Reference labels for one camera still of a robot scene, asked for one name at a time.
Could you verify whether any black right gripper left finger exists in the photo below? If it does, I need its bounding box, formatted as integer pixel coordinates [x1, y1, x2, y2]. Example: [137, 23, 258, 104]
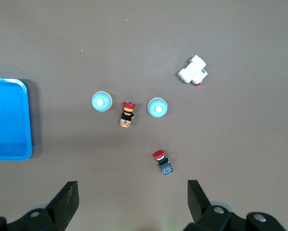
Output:
[0, 181, 79, 231]

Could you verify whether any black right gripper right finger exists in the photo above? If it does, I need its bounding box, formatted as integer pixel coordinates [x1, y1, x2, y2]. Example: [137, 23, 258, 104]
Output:
[183, 180, 287, 231]

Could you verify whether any light blue call bell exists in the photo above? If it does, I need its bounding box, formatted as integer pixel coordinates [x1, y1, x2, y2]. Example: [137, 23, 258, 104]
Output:
[147, 97, 169, 118]
[91, 90, 113, 113]

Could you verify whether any red mushroom push button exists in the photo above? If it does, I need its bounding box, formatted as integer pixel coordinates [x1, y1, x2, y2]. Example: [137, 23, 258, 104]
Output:
[153, 150, 173, 176]

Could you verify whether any blue plastic tray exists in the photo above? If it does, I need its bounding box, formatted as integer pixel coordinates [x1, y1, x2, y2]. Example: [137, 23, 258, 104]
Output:
[0, 77, 33, 161]

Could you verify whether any red emergency stop button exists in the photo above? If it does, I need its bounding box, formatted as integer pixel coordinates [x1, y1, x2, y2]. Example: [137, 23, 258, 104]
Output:
[119, 101, 137, 128]

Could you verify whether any white circuit breaker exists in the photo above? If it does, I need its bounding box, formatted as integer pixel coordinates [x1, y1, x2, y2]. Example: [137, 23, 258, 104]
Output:
[177, 54, 209, 87]

